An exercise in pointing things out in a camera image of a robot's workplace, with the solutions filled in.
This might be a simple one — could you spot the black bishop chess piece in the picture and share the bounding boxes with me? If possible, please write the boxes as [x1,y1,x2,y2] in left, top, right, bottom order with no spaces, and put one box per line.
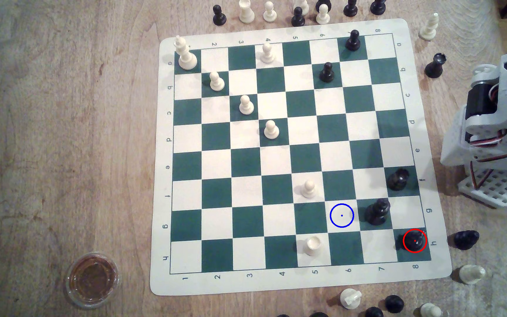
[401,231,427,252]

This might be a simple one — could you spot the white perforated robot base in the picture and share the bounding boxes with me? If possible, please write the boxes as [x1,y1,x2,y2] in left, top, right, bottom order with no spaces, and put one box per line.
[458,162,507,209]

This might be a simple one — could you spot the green white chess mat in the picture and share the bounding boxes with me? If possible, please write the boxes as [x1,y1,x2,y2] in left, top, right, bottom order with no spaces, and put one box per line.
[150,18,452,296]

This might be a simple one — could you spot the white rook chess piece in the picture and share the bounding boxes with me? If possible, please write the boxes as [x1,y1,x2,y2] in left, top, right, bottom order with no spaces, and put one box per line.
[304,236,323,257]
[239,0,255,24]

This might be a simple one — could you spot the white king chess piece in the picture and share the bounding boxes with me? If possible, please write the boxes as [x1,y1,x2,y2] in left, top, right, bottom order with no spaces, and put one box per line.
[173,36,198,70]

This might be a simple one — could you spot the black king chess piece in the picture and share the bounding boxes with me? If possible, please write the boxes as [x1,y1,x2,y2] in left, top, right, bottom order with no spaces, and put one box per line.
[365,198,391,226]

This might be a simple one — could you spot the white queen chess piece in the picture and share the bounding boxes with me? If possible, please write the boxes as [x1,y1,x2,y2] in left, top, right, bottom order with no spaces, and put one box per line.
[340,288,363,310]

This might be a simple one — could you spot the white bishop chess piece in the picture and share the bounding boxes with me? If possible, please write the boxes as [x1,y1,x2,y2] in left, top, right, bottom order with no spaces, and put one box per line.
[418,12,440,41]

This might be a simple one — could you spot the clear plastic cup brown liquid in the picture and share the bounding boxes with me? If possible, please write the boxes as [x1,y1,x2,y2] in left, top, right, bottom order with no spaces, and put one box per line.
[65,251,120,309]

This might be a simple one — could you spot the red black servo wires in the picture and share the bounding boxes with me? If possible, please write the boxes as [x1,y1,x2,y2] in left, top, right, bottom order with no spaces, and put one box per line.
[464,128,507,162]
[468,159,494,191]

